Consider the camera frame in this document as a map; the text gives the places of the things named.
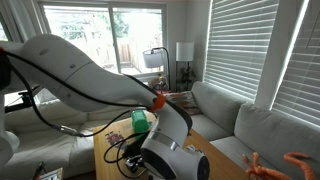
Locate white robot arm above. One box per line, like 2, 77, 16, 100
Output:
1, 34, 210, 180

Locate orange toy octopus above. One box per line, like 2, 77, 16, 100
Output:
242, 152, 318, 180

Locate patterned cushion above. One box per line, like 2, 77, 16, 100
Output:
164, 91, 201, 115

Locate house plant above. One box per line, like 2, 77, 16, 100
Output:
178, 65, 195, 90

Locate arched lamp white shade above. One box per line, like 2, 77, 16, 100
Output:
143, 47, 170, 93

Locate green treasure chest box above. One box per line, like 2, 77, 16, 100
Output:
131, 110, 149, 133

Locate white lamp shade floor lamp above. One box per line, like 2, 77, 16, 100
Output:
175, 41, 195, 92

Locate wooden table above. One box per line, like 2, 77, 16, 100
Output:
93, 118, 246, 180

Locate grey sectional sofa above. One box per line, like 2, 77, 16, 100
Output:
189, 82, 320, 180

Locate white couch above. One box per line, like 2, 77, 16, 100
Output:
0, 100, 130, 180

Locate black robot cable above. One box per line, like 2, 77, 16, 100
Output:
0, 53, 158, 179

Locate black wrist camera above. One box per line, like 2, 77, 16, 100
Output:
123, 148, 144, 173

